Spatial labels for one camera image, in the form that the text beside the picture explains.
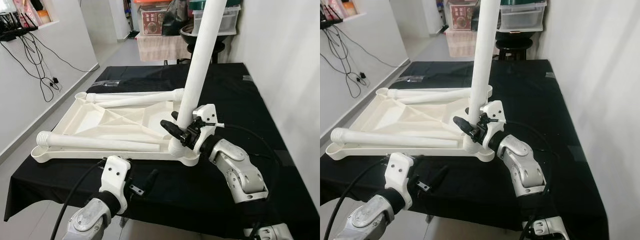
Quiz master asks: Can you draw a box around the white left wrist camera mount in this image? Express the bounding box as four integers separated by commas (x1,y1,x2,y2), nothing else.
99,155,132,215
384,152,415,211

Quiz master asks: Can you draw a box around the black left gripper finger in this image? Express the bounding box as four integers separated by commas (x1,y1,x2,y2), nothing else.
428,165,450,190
142,168,160,190

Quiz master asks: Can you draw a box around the black power strip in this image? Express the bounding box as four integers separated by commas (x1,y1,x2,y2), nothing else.
320,17,346,30
0,12,40,42

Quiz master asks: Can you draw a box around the looped black wall cable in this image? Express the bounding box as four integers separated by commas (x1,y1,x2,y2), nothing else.
0,32,63,103
320,27,368,99

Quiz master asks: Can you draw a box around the white plastic table leg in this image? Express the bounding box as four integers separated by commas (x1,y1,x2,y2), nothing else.
330,127,463,149
97,95,176,109
85,88,186,105
386,85,493,100
36,131,162,153
168,0,234,157
397,92,473,106
462,0,502,151

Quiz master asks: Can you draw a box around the black table cloth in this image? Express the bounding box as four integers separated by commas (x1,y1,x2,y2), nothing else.
320,60,608,240
4,62,321,238

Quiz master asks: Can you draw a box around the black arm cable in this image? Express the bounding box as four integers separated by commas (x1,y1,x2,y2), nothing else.
50,157,108,240
505,120,553,240
324,155,393,240
215,122,281,240

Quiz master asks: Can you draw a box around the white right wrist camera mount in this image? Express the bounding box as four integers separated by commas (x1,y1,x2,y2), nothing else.
191,103,226,151
480,100,507,150

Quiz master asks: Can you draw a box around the black round stool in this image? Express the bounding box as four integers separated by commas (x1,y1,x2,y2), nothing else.
495,37,535,62
187,40,226,65

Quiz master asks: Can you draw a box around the beige striped cloth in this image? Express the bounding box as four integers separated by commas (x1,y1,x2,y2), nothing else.
445,29,501,58
136,34,193,63

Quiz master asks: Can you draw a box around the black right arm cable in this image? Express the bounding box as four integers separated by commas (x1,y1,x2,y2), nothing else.
505,120,553,240
215,122,281,240

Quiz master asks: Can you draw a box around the black plastic bag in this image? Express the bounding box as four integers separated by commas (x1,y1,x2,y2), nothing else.
162,0,193,36

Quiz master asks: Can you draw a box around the clear storage box green lid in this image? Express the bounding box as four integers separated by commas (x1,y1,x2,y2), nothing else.
500,0,547,32
190,0,241,36

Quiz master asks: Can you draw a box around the orange lidded plastic container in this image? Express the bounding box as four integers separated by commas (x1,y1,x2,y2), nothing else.
132,0,173,11

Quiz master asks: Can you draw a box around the long black wall cable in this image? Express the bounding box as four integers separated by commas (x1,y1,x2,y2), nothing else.
327,25,407,68
22,31,98,73

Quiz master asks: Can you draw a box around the cream plastic children table top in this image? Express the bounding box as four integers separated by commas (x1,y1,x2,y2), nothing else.
325,86,501,162
31,90,201,167

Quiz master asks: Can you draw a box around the red printed cardboard box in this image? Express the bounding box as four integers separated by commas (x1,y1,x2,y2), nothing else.
140,10,168,36
447,2,476,31

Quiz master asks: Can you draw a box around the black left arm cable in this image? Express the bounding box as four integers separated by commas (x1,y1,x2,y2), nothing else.
50,157,108,240
324,155,393,240

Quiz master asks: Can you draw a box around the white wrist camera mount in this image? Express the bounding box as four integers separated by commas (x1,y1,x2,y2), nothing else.
384,152,415,211
99,155,132,215
480,100,507,150
191,103,226,151

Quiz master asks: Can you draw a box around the pink snack packet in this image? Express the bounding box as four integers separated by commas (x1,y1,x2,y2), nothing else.
12,0,36,21
322,0,343,18

